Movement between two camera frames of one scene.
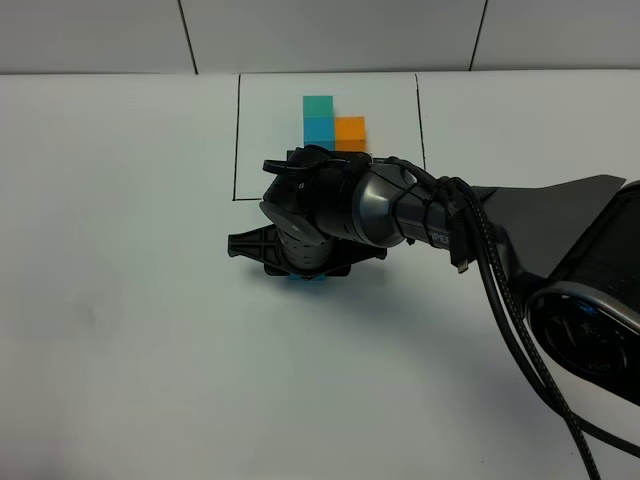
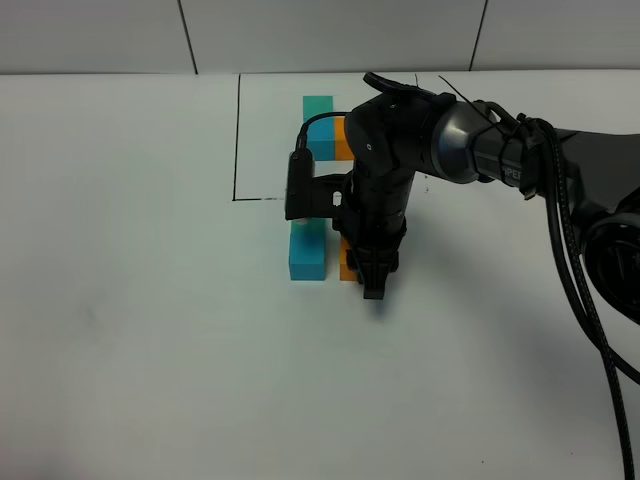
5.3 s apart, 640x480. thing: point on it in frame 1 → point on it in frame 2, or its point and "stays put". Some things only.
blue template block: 320,132 stays put
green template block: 319,106 stays put
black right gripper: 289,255 → 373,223
